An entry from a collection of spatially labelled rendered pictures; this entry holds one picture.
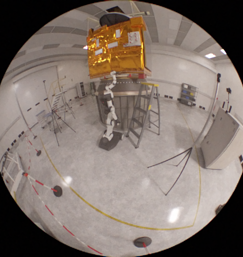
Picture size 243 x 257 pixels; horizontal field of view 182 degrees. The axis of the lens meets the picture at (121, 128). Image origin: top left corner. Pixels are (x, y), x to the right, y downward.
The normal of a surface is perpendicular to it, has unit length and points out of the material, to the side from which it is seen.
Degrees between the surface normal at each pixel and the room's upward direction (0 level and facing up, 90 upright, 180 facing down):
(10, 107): 90
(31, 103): 90
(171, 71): 90
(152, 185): 0
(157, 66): 90
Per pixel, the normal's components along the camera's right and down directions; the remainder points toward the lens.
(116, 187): -0.05, -0.79
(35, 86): 0.90, 0.23
